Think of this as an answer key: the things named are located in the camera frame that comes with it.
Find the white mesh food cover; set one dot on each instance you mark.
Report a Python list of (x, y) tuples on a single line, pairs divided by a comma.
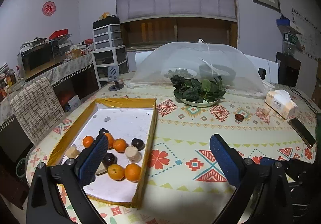
[(200, 61)]

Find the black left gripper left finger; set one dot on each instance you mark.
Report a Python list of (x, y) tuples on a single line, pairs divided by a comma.
[(45, 204)]

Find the orange mandarin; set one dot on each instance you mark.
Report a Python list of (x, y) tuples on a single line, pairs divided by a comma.
[(119, 145), (87, 141), (132, 172)]

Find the tissue pack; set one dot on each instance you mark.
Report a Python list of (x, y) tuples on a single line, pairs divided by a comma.
[(281, 102)]

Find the patterned tablecloth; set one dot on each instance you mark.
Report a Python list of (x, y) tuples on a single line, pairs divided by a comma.
[(184, 182)]

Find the white plastic drawer unit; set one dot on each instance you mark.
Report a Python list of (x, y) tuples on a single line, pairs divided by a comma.
[(108, 49)]

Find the dark plum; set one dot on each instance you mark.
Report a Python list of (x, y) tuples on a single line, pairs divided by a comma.
[(109, 159), (138, 143)]

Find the orange mandarin in tray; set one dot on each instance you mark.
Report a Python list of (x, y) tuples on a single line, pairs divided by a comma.
[(87, 141)]

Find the black smartphone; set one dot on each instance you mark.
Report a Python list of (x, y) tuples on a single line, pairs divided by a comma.
[(303, 132)]

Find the phone stand with white card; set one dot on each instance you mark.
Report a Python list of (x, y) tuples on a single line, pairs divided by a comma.
[(113, 75)]

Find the red paper wall decoration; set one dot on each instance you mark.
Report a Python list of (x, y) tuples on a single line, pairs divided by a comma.
[(49, 8)]

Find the dark plum on table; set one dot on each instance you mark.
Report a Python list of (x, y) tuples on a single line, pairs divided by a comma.
[(138, 143)]

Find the plate of green spinach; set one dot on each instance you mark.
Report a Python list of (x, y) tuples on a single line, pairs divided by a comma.
[(198, 93)]

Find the microwave oven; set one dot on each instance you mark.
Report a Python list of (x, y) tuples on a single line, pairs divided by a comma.
[(38, 59)]

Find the small mandarin on table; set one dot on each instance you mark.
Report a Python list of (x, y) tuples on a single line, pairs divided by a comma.
[(116, 172)]

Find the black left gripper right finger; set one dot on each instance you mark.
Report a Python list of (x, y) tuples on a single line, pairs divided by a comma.
[(242, 173)]

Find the water dispenser bottle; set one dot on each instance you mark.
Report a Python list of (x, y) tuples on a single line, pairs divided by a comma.
[(290, 32)]

